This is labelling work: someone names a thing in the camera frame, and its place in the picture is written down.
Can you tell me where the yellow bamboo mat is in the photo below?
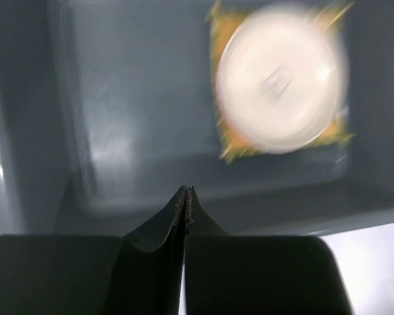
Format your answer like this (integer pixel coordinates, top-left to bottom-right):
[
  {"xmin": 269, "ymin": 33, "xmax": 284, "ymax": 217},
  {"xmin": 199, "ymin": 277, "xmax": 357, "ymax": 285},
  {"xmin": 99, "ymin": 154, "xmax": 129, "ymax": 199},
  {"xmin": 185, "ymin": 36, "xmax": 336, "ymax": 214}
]
[{"xmin": 206, "ymin": 1, "xmax": 355, "ymax": 164}]

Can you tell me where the cream plate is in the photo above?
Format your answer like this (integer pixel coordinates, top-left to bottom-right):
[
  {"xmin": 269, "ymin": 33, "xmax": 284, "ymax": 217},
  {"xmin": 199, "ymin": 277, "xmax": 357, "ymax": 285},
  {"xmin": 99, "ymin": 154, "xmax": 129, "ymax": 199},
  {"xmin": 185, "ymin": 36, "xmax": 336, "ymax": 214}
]
[{"xmin": 215, "ymin": 3, "xmax": 349, "ymax": 154}]

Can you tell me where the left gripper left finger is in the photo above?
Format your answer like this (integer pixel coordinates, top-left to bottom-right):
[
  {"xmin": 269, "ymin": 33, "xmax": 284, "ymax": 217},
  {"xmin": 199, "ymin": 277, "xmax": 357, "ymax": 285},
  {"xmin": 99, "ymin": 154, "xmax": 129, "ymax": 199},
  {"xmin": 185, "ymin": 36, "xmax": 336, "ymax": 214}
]
[{"xmin": 0, "ymin": 187, "xmax": 187, "ymax": 314}]

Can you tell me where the grey plastic bin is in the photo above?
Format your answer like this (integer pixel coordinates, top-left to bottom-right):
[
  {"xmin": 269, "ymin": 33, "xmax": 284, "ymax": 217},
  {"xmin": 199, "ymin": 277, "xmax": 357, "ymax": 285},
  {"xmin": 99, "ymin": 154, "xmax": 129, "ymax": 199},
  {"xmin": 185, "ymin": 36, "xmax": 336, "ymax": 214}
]
[{"xmin": 0, "ymin": 1, "xmax": 394, "ymax": 235}]

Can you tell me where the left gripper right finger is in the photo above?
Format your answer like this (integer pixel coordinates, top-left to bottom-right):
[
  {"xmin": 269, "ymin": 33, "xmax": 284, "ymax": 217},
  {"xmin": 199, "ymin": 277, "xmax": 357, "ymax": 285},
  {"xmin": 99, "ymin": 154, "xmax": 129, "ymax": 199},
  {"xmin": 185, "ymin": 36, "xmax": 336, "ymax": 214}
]
[{"xmin": 184, "ymin": 187, "xmax": 352, "ymax": 314}]

